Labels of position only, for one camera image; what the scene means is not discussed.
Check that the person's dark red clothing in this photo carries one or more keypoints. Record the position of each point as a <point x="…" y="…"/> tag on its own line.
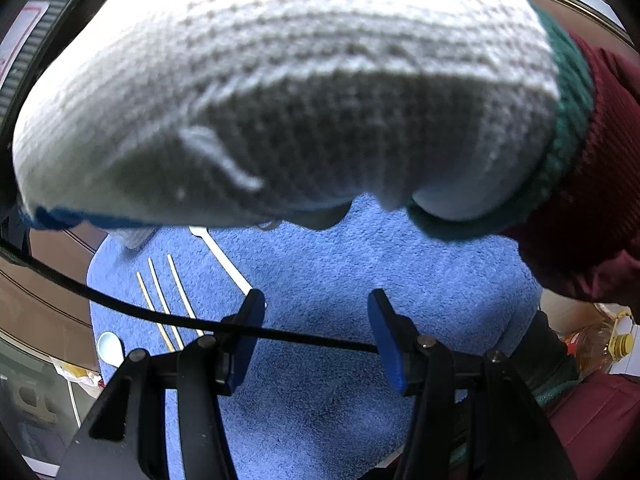
<point x="600" y="435"/>

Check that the row of brown cabinet doors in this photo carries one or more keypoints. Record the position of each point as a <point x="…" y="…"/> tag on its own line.
<point x="45" y="285"/>

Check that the sliding glass door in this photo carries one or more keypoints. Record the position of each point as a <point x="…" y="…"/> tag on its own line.
<point x="40" y="410"/>

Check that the cooking oil bottle yellow cap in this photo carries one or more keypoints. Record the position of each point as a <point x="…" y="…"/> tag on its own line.
<point x="595" y="345"/>

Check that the blue towel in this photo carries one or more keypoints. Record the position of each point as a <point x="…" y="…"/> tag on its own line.
<point x="325" y="285"/>

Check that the white plastic fork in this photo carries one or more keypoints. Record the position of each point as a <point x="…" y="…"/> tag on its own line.
<point x="225" y="262"/>

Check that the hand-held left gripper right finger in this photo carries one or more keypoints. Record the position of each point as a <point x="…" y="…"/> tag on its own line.
<point x="390" y="355"/>

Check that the small white spoon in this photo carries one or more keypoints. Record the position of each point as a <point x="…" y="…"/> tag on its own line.
<point x="110" y="347"/>

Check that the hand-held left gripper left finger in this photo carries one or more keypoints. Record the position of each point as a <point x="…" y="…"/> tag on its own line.
<point x="245" y="355"/>

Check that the plastic bag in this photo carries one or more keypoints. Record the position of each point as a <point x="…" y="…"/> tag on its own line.
<point x="75" y="372"/>

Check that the person's right forearm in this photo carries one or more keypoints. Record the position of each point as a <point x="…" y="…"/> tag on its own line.
<point x="610" y="160"/>

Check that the person's right hand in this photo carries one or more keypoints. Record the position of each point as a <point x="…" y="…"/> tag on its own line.
<point x="300" y="85"/>

